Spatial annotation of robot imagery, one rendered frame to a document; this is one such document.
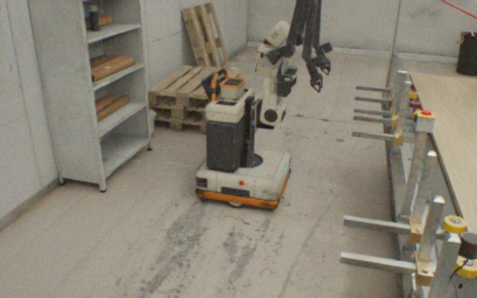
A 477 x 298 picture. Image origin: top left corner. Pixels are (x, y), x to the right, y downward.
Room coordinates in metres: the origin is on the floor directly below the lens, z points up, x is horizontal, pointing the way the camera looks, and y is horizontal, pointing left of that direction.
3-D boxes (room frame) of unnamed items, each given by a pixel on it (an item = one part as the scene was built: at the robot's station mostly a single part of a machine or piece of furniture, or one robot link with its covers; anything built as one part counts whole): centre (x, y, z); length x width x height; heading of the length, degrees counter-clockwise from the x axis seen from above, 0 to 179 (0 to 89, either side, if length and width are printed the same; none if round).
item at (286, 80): (3.00, -0.34, 0.99); 0.28 x 0.16 x 0.22; 165
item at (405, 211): (1.63, -0.78, 0.93); 0.05 x 0.05 x 0.45; 75
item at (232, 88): (3.11, 0.05, 0.87); 0.23 x 0.15 x 0.11; 165
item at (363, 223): (1.36, -0.64, 0.83); 0.43 x 0.03 x 0.04; 75
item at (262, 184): (3.07, -0.06, 0.16); 0.67 x 0.64 x 0.25; 75
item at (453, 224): (1.30, -0.83, 0.85); 0.08 x 0.08 x 0.11
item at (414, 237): (1.36, -0.71, 0.84); 0.14 x 0.06 x 0.05; 165
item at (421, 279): (1.11, -0.64, 0.84); 0.14 x 0.06 x 0.05; 165
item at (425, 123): (1.63, -0.78, 1.18); 0.07 x 0.07 x 0.08; 75
